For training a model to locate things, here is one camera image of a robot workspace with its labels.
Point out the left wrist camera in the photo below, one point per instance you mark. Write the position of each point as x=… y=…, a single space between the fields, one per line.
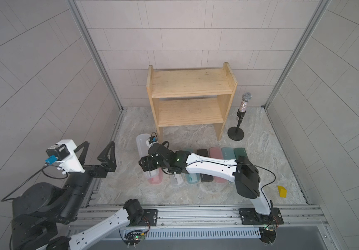
x=62 y=156

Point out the pink pencil case shelf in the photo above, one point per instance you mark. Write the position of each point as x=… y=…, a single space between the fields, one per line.
x=156 y=179
x=216 y=152

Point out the blue-grey pencil case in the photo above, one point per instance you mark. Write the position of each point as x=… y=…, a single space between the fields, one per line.
x=228 y=153

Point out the dark green pencil case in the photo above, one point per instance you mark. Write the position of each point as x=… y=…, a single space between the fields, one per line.
x=240 y=152

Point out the light teal pencil case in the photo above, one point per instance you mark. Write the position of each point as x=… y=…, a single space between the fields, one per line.
x=192 y=178

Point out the frosted white pencil case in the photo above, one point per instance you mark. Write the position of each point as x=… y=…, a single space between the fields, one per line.
x=143 y=147

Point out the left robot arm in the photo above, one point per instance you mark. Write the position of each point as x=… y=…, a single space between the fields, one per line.
x=38 y=211

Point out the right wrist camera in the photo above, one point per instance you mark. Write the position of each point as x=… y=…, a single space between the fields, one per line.
x=152 y=139

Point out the right circuit board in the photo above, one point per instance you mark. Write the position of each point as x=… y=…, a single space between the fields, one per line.
x=267 y=236

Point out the black pencil case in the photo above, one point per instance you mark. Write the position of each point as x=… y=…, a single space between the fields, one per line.
x=204 y=178

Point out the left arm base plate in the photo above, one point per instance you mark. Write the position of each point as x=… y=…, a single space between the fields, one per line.
x=151 y=216

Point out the circuit board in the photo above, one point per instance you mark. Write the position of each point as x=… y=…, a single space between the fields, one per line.
x=133 y=238
x=267 y=236

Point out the pink pencil case top shelf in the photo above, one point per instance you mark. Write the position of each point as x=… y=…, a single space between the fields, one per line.
x=156 y=179

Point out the wooden two-tier shelf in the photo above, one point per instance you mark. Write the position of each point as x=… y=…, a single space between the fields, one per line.
x=187 y=97

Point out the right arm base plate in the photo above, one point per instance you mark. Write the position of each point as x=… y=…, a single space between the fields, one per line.
x=260 y=216

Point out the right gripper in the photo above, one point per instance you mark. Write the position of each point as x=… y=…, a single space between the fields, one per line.
x=151 y=163

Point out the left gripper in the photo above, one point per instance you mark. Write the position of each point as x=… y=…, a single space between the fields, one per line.
x=107 y=164

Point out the yellow block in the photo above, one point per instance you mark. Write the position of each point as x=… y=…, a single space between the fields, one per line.
x=282 y=192

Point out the left circuit board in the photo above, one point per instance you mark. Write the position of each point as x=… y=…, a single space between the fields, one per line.
x=133 y=238

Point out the white translucent pencil case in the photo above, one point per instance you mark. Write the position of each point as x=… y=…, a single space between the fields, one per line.
x=177 y=180

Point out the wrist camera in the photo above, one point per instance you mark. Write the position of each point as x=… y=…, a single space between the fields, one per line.
x=62 y=156
x=152 y=139

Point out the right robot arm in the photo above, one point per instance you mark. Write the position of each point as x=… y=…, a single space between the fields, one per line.
x=240 y=171

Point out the aluminium mounting rail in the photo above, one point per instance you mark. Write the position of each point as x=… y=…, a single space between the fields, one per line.
x=233 y=216

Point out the glitter microphone on stand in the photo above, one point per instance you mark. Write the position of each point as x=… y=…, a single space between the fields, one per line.
x=236 y=133

